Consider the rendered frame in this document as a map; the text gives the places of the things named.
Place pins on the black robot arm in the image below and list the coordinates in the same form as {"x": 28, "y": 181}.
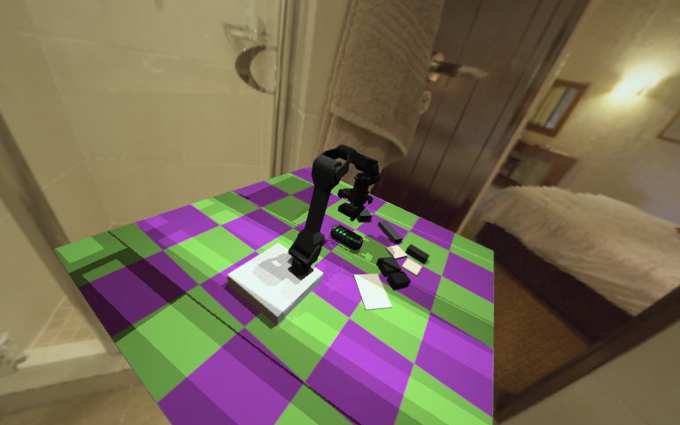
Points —
{"x": 327, "y": 173}

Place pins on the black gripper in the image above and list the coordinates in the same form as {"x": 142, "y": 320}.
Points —
{"x": 355, "y": 207}

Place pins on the dark grey controller unit with green rocker switches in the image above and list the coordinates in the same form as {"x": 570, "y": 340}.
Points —
{"x": 347, "y": 237}

